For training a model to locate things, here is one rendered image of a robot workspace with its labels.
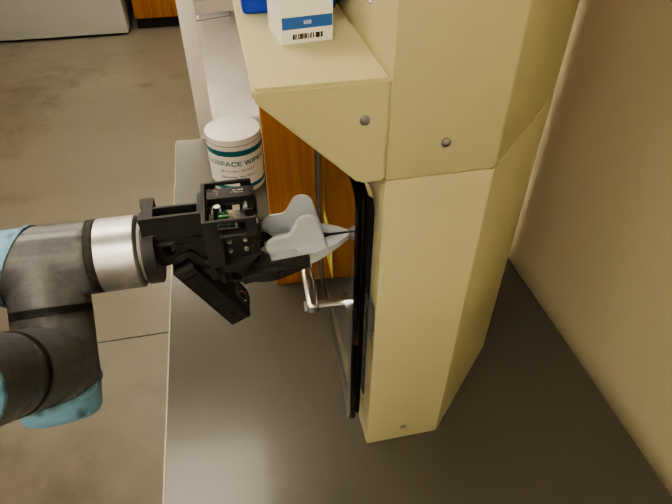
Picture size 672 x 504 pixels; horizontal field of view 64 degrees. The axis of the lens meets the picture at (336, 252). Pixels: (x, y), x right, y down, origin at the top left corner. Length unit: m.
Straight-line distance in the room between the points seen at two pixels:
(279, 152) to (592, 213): 0.53
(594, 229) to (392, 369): 0.45
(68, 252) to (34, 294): 0.05
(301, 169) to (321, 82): 0.48
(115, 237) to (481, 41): 0.37
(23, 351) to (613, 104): 0.82
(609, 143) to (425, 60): 0.53
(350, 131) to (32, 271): 0.32
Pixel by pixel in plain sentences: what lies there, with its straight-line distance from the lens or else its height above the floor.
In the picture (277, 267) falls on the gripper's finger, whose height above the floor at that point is 1.32.
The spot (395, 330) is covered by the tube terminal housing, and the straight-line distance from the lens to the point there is 0.66.
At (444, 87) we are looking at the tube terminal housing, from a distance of 0.48.
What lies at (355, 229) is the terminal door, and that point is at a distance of 0.54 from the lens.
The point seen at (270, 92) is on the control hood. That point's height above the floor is 1.51.
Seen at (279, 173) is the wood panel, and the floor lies 1.20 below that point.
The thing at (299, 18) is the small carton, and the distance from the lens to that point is 0.53.
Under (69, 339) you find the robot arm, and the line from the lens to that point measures 0.56.
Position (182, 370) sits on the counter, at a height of 0.94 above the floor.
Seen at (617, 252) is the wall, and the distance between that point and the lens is 0.95.
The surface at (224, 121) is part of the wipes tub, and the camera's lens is 1.35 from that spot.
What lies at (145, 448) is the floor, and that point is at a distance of 2.04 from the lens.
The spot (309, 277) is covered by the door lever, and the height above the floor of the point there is 1.21.
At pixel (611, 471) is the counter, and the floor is 0.94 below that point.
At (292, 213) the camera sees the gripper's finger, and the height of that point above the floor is 1.34.
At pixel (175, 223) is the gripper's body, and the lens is 0.54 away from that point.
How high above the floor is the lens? 1.69
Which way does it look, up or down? 41 degrees down
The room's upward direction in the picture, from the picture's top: straight up
